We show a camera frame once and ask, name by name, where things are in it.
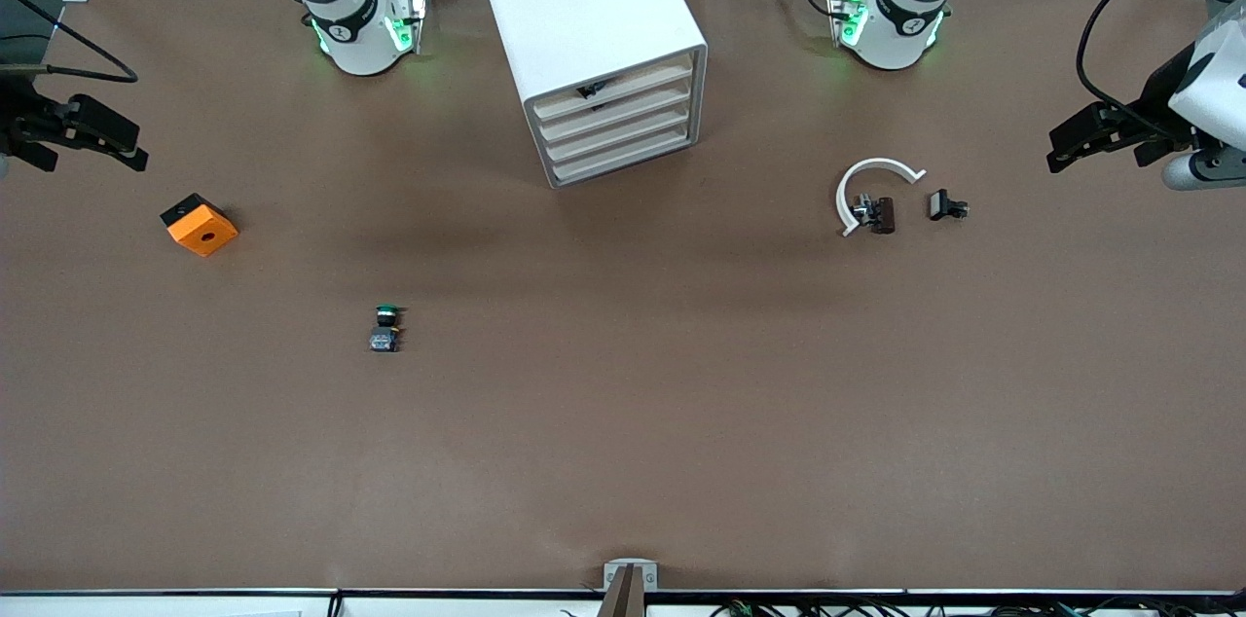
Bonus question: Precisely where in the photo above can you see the orange black switch box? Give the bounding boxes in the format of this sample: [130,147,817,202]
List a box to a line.
[160,193,239,258]

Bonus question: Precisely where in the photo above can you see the dark camera pole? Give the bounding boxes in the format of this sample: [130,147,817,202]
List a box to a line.
[598,566,647,617]

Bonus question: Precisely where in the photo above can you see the brown paper table cover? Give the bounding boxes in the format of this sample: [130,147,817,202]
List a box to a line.
[0,0,1246,594]

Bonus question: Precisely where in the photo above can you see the white curved pipe clamp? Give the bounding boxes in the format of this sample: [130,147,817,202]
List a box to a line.
[835,158,928,238]

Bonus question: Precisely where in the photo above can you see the small black connector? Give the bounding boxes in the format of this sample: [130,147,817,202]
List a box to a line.
[852,194,897,236]

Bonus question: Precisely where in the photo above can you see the grey metal bracket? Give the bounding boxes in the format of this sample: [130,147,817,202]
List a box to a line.
[604,559,659,592]

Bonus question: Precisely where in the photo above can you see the tangled black cables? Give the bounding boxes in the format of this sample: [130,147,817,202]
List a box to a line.
[711,598,1246,617]

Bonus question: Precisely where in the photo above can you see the green push button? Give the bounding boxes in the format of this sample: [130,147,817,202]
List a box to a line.
[368,303,408,354]

